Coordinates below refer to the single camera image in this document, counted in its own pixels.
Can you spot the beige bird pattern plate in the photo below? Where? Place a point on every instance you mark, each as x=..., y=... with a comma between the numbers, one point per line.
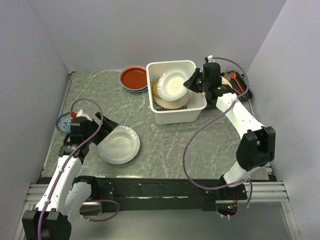
x=226, y=82

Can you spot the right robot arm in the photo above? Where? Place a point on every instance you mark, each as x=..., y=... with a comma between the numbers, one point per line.
x=257, y=142

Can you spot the round bamboo mat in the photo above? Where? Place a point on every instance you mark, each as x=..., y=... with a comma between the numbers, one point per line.
x=155, y=89

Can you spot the orange plastic spoon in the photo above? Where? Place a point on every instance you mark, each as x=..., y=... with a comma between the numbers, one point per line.
x=236, y=84

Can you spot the clear plastic cup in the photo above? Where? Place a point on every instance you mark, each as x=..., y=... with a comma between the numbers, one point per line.
x=228, y=72

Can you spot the white plastic bin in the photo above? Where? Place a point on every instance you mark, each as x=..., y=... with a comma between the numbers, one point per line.
x=182, y=114

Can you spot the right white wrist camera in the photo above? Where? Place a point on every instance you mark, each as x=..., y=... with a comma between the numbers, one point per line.
x=209, y=59

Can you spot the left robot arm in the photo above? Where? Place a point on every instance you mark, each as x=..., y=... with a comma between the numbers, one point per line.
x=51, y=218

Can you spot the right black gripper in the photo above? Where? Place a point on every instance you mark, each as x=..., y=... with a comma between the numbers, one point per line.
x=190, y=83

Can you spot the cream floral plate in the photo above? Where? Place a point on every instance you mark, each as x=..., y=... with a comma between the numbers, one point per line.
x=172, y=105

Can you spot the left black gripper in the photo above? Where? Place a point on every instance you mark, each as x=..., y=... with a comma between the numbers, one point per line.
x=109, y=126

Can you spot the red round plate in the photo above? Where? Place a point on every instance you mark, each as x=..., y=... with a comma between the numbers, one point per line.
x=134, y=79

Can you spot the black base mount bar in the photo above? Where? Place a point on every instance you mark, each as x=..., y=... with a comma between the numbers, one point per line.
x=138, y=194

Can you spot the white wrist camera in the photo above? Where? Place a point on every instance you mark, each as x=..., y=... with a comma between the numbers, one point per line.
x=80, y=113
x=209, y=59

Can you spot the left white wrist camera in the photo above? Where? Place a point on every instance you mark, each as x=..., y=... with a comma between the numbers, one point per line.
x=80, y=113

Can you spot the aluminium rail frame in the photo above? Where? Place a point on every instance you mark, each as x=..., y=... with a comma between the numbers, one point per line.
x=262, y=192

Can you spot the blue white small bowl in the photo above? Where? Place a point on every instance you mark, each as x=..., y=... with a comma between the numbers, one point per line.
x=63, y=123

